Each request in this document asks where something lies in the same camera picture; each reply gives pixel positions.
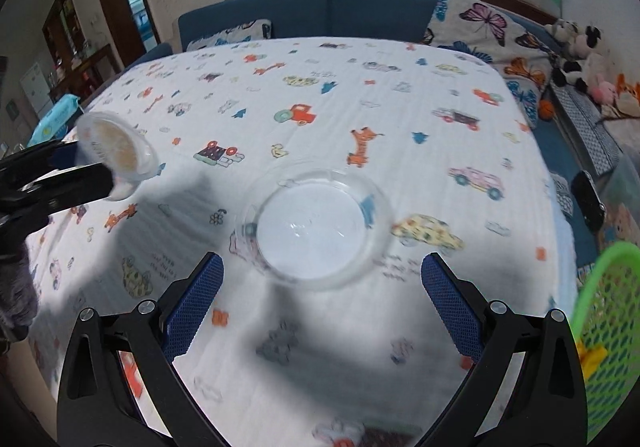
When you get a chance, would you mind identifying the pink plush toy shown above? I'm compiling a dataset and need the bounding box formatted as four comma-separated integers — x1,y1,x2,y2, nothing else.
587,80,619,106

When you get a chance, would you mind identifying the butterfly print pillow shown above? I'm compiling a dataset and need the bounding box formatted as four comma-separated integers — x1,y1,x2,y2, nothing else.
422,0,556,128

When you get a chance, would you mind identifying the orange fox plush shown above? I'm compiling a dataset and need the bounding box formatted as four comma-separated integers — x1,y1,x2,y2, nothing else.
615,74,640,116

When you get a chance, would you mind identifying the clear plastic storage bin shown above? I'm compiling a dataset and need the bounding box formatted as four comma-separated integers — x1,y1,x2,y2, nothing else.
597,157,640,248

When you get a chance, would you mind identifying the blue sofa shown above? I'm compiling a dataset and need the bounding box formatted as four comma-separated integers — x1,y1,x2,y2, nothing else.
127,0,640,268

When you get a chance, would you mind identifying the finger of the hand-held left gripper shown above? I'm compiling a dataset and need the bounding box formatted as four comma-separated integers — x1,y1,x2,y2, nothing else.
0,140,83,184
0,162,117,229

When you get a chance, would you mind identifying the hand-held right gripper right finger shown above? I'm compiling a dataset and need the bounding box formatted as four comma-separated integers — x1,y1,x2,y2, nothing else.
420,252,588,447

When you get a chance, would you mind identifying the wooden door frame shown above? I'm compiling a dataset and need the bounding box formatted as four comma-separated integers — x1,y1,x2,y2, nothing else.
89,0,162,73

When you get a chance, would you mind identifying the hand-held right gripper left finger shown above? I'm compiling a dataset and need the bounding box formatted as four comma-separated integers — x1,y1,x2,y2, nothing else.
56,251,228,447

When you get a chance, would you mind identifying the grey patterned mat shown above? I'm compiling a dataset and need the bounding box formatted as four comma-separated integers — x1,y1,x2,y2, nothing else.
550,86,624,178

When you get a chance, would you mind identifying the wooden cabinet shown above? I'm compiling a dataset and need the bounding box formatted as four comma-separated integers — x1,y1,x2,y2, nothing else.
42,0,119,98

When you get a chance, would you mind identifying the white refrigerator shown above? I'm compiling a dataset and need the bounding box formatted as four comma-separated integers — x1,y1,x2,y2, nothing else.
20,62,54,121

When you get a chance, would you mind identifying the blue wet wipes pack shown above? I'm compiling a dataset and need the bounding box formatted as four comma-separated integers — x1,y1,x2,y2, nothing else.
27,94,82,146

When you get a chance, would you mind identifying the small clear lidded sauce cup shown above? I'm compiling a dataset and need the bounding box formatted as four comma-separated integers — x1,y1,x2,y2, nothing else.
75,111,158,203

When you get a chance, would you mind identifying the green plastic mesh basket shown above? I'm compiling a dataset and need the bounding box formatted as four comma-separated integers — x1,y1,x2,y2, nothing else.
570,241,640,447

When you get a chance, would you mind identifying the white vehicle print blanket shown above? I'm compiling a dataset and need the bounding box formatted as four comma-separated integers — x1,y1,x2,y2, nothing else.
25,36,581,447

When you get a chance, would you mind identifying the black and white cow plush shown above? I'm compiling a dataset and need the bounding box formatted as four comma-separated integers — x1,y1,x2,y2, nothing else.
546,18,604,93

